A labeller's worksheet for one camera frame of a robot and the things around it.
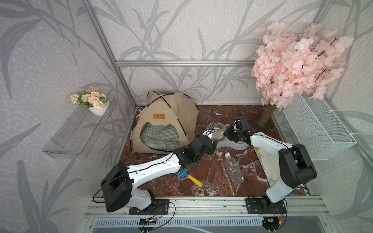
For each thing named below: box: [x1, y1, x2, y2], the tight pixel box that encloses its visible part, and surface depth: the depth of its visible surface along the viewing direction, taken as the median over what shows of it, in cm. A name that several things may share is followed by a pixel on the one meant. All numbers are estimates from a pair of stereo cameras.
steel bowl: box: [209, 121, 227, 142], surface depth 98 cm
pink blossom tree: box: [251, 21, 355, 127], surface depth 68 cm
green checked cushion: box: [140, 123, 180, 152], surface depth 98 cm
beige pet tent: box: [130, 90, 199, 155], surface depth 86 cm
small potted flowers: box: [68, 86, 110, 117], surface depth 64 cm
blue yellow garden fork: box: [174, 168, 205, 189], surface depth 84 cm
